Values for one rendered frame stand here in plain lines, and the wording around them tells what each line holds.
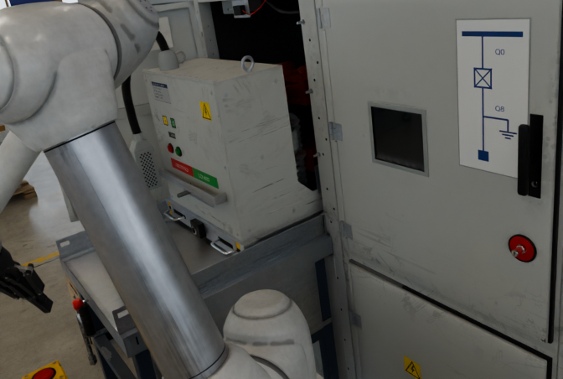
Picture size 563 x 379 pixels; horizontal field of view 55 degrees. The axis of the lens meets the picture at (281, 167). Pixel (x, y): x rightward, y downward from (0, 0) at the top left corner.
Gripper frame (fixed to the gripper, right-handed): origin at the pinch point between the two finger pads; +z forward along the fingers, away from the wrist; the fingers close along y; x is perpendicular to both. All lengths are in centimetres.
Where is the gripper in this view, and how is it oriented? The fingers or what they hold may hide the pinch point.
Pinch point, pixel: (40, 300)
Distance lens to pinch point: 146.8
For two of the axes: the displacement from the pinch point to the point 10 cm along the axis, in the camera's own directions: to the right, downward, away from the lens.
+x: 0.4, 7.3, -6.9
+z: 2.8, 6.5, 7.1
